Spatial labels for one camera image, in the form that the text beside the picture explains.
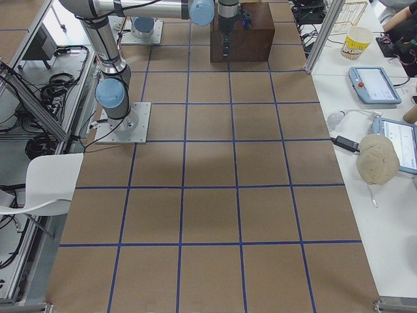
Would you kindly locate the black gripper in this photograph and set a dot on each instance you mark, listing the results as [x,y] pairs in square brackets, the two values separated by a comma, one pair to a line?
[225,23]

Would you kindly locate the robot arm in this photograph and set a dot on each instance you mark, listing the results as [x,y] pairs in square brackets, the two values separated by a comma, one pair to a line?
[142,27]
[184,95]

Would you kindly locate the dark wooden drawer cabinet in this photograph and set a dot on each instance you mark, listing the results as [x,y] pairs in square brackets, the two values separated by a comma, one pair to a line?
[246,46]

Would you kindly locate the popcorn paper bucket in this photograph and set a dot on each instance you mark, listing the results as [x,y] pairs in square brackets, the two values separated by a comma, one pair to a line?
[356,42]

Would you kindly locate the white light bulb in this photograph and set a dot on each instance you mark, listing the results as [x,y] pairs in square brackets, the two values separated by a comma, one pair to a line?
[334,119]

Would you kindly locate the blue teach pendant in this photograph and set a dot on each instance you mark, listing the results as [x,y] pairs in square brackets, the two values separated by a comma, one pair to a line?
[403,137]
[373,86]

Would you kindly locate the black power adapter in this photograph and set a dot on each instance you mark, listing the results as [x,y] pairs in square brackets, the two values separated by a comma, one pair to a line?
[345,144]

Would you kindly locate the beige cap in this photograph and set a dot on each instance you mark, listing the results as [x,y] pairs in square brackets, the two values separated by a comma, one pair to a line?
[378,162]

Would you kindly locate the cardboard tube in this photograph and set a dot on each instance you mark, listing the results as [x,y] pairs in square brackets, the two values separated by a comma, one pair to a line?
[411,115]

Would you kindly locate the white chair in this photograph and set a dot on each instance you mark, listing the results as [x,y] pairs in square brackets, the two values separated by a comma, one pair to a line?
[49,186]

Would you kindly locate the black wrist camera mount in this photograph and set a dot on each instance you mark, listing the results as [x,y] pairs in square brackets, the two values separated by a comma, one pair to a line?
[246,18]

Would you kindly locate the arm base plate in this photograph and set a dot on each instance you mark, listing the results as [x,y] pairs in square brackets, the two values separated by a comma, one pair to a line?
[133,128]
[133,36]

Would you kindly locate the gold wire basket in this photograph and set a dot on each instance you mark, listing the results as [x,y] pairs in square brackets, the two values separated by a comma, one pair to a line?
[349,16]

